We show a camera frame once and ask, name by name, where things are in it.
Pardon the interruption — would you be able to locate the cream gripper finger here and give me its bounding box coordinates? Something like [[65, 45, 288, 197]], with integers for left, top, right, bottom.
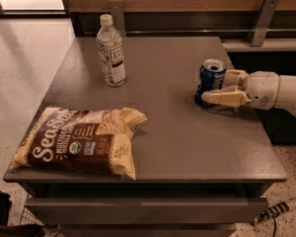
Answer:
[[201, 86, 252, 107], [223, 69, 248, 87]]

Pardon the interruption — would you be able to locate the blue pepsi can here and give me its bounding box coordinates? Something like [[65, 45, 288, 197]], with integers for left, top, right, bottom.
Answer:
[[194, 58, 226, 108]]

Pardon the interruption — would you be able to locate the striped cable wrap on floor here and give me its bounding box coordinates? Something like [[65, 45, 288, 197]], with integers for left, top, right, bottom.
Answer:
[[251, 197, 296, 226]]

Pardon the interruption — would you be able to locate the clear plastic water bottle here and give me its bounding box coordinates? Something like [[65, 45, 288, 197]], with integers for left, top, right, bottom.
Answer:
[[97, 14, 126, 87]]

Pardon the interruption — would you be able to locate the left metal bracket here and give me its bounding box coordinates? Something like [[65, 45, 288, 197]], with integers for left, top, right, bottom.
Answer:
[[109, 0, 126, 37]]

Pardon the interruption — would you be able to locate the sea salt chips bag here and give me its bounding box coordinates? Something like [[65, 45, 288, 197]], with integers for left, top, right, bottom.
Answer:
[[9, 107, 147, 179]]

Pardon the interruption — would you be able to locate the wire basket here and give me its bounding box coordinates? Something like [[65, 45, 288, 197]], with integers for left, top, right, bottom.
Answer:
[[19, 207, 43, 226]]

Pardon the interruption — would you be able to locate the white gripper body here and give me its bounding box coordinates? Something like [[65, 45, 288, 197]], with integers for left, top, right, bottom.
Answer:
[[243, 71, 279, 110]]

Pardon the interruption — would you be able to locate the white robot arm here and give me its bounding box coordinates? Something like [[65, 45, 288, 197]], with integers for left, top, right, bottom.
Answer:
[[201, 70, 296, 118]]

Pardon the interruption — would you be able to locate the black bag on floor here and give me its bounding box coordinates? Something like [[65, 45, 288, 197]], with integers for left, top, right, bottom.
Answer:
[[0, 191, 45, 237]]

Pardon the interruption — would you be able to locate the metal bracket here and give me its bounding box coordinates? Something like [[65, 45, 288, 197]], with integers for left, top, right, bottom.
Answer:
[[251, 0, 280, 47], [109, 0, 126, 37]]

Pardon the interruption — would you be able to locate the right metal bracket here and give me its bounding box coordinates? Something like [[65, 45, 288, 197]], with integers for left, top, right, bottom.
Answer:
[[251, 0, 280, 47]]

